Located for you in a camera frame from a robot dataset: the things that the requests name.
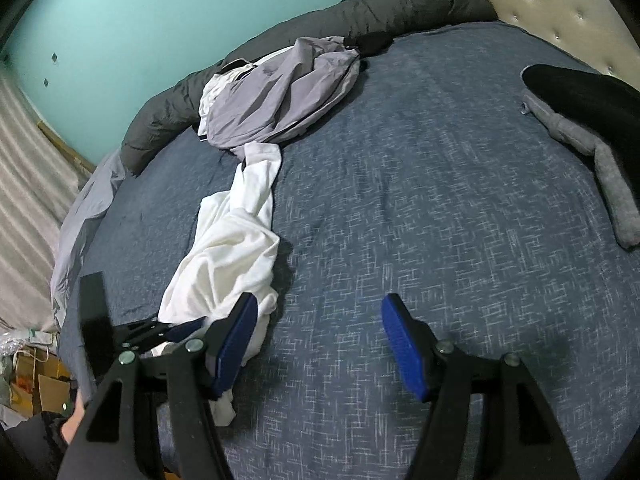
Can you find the cardboard box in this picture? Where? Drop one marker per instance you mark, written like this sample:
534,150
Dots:
50,390

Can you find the blue patterned bed sheet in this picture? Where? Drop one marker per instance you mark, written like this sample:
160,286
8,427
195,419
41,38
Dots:
400,185

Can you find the light grey sheet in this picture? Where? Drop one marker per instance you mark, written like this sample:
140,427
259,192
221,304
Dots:
85,210

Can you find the person's left forearm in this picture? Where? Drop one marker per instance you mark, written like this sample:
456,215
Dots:
75,420

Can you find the wooden rail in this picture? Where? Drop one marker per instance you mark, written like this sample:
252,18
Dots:
65,145

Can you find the black garment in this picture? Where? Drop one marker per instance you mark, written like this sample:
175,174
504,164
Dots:
590,95

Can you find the striped beige curtain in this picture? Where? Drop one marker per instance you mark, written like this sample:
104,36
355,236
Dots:
30,185

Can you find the white shirt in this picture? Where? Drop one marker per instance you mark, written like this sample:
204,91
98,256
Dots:
235,240

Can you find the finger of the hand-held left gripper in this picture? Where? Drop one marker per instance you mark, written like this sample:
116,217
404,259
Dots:
150,332
93,310

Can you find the grey jacket with white lining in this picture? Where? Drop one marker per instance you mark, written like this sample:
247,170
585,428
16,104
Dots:
280,95

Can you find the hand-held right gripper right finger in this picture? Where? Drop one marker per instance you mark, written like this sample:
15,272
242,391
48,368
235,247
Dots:
405,350

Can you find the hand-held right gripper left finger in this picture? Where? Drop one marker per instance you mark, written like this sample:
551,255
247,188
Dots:
235,350

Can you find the small black cloth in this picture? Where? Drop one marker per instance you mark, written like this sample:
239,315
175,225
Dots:
370,42

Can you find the beige tufted headboard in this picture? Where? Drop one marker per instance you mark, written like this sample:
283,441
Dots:
560,0

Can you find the grey knit garment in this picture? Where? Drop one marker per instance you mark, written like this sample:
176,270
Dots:
612,185

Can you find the dark grey puffy quilt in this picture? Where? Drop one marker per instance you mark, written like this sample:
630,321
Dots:
400,0

